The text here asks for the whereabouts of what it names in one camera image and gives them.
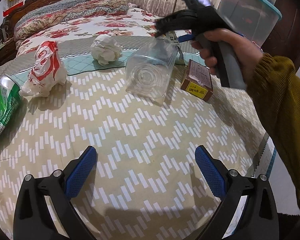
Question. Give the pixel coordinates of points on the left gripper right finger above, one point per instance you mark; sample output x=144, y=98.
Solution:
x=247, y=209

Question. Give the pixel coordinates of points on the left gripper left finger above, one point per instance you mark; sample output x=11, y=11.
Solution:
x=32, y=219

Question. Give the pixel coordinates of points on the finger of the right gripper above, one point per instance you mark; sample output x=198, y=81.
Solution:
x=185, y=38

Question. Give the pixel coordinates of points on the brown cardboard box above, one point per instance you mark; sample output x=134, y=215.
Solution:
x=197, y=81

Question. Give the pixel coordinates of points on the clear plastic water bottle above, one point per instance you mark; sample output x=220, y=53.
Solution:
x=149, y=69

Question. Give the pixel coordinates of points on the mustard sleeve right forearm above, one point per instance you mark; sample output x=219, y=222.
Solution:
x=275, y=91

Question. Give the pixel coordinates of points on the right hand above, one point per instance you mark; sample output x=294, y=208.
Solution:
x=247, y=53

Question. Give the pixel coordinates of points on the upper clear storage bin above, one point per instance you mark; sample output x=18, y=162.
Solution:
x=255, y=19

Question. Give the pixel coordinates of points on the floral bed quilt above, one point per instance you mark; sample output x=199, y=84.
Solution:
x=136, y=22

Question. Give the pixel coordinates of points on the crumpled white paper ball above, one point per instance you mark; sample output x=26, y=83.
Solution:
x=105, y=49

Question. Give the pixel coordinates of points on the beige zigzag patterned blanket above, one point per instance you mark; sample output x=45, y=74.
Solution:
x=146, y=184

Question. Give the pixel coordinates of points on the crushed green can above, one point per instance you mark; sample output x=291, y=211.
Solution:
x=10, y=100

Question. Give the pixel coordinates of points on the grey teal quilted blanket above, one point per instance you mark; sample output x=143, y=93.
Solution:
x=76, y=57

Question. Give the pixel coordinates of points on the red white crumpled wrapper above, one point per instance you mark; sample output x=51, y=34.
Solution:
x=48, y=70

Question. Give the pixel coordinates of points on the folded patchwork quilt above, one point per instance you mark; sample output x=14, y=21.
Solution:
x=66, y=10

